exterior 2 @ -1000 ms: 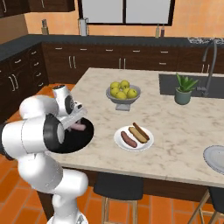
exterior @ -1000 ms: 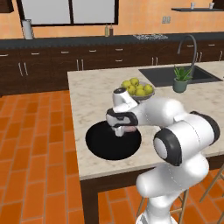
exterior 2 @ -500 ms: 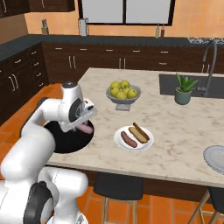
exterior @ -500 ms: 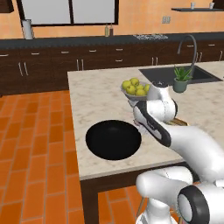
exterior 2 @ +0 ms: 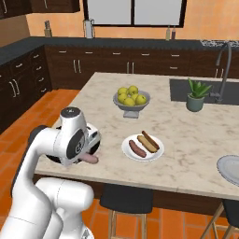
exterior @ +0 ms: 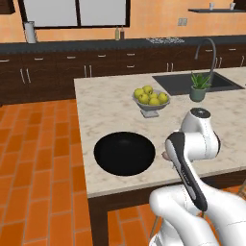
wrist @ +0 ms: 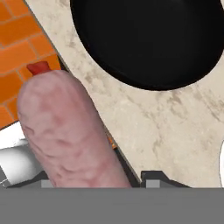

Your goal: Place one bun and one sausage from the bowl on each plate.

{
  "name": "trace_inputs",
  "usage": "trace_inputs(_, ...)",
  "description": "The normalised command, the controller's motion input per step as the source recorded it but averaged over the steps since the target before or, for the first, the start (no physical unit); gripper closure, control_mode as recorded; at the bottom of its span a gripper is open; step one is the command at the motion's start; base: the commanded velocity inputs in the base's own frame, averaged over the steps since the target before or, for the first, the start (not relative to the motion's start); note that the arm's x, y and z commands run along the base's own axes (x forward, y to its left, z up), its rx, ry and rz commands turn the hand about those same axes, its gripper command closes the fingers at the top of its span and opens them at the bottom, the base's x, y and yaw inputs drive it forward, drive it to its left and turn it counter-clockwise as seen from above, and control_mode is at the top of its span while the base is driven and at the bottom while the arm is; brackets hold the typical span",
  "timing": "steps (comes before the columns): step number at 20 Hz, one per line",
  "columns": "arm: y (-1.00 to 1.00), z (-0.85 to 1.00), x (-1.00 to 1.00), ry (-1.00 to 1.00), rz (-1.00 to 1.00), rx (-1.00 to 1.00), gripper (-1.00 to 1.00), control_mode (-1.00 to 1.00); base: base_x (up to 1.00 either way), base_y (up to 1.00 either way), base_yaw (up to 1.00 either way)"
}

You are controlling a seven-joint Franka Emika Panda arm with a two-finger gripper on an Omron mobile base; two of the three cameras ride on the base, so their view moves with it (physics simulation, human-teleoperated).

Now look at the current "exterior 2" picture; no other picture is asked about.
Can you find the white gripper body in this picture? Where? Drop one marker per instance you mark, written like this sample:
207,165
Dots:
96,139

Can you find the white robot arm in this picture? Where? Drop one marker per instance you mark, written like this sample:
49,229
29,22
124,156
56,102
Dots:
46,199

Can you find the black bowl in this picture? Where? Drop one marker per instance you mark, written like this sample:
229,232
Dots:
97,151

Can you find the pink sausage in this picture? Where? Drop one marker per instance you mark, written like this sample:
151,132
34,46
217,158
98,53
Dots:
91,159

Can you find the white plate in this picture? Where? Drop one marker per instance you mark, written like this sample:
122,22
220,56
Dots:
127,149

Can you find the reddish brown sausage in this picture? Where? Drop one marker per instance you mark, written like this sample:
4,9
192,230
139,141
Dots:
137,148

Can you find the grey fruit bowl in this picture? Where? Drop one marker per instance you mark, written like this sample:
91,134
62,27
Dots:
131,109

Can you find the tan hot dog bun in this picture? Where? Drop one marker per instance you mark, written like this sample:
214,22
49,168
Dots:
148,142

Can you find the grey plate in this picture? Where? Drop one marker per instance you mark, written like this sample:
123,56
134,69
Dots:
230,169

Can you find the yellow green apple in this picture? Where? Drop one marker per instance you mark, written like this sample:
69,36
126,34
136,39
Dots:
129,102
121,98
141,99
122,91
133,90

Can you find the black stool with wooden legs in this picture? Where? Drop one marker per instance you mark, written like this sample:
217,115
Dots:
126,199
231,211

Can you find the dark brown base cupboards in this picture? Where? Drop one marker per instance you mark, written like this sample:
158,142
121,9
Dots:
102,68

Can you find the dark grey sink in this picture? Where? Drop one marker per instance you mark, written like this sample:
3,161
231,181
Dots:
180,91

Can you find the green plant in grey pot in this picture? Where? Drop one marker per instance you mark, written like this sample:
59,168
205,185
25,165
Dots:
195,101

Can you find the white paper towel holder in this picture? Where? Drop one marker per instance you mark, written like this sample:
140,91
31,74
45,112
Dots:
89,29

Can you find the wooden knife block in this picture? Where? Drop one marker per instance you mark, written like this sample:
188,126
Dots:
47,31

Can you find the pale glass bottle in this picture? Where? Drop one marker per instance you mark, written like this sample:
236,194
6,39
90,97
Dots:
168,34

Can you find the dark glass bottle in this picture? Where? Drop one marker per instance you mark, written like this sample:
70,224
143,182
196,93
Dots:
173,33

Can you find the dark grey tap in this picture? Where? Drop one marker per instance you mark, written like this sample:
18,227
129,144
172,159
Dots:
224,71

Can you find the speckled grey board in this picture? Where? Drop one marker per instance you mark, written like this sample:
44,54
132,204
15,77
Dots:
217,43

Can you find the window with black frame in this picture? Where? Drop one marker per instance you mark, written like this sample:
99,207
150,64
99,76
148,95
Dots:
133,12

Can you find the dark brown wall cupboards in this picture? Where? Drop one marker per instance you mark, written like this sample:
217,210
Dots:
56,5

